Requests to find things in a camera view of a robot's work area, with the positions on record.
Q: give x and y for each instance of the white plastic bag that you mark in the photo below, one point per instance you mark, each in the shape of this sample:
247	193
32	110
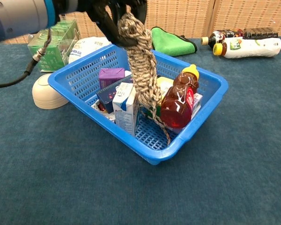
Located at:
86	49

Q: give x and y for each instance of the white bottle yellow cap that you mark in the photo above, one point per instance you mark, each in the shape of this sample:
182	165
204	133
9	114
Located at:
248	48

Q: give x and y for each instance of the white blue milk carton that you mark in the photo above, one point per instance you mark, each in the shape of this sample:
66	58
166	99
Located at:
125	105

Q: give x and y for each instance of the yellow lidded container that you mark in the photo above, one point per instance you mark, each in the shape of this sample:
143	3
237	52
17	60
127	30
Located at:
165	85

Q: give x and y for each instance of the long dark blue box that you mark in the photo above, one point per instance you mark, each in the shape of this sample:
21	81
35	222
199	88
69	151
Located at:
106	98

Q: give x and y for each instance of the bear-shaped honey bottle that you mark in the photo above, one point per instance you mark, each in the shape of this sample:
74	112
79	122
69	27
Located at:
178	103

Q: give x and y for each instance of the clear box green tea bags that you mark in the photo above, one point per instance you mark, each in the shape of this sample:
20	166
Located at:
53	56

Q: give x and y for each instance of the beige bowl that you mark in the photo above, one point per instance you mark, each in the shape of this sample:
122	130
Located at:
45	96

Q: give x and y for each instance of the flat red white packet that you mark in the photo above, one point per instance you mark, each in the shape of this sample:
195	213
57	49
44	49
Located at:
103	111

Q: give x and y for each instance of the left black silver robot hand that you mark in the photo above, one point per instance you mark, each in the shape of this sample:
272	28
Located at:
107	21

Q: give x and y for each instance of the blue carpet table cover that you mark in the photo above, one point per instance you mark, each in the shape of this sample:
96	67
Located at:
84	182

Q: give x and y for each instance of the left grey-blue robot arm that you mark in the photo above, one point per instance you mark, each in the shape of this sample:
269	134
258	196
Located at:
18	16

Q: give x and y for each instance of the dark soy sauce bottle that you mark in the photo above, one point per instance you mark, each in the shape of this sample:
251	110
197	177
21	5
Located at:
224	35

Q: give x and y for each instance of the green microfibre cloth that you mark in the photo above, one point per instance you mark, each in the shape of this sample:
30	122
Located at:
171	43

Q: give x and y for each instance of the small purple box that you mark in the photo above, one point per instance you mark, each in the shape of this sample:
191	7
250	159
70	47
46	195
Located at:
110	78

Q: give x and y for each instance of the blue plastic basket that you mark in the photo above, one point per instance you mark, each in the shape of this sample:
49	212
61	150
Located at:
196	112

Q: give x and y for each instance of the bamboo folding screen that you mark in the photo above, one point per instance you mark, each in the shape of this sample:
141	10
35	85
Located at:
189	16

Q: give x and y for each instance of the white purple flat box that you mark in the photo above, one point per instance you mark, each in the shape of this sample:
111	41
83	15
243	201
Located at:
197	103

